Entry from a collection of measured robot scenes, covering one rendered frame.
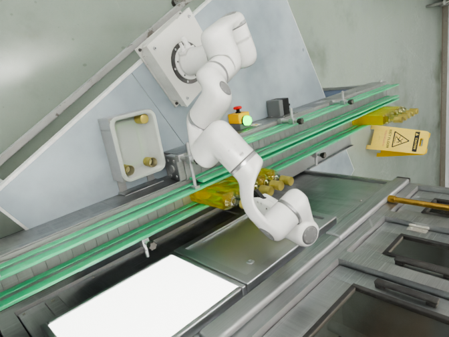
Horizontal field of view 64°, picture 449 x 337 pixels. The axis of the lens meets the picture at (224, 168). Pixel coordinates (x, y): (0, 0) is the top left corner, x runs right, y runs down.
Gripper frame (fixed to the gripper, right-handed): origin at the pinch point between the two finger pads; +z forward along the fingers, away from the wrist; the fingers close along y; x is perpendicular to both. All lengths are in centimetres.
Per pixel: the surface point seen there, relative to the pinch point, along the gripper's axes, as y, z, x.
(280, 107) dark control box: 20, 49, -53
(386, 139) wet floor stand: -68, 178, -294
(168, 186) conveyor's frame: 6.0, 25.6, 17.6
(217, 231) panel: -12.1, 14.6, 6.6
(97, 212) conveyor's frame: 6.1, 21.5, 43.7
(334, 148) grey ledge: -11, 54, -91
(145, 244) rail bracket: -5.4, 11.1, 33.4
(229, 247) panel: -12.5, 1.5, 9.1
